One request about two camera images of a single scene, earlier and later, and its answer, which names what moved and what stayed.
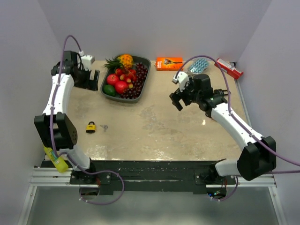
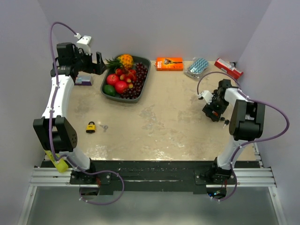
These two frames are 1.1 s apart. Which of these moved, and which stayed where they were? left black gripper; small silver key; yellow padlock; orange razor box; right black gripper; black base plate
Moved: left black gripper; right black gripper
Stayed: orange razor box; black base plate; yellow padlock; small silver key
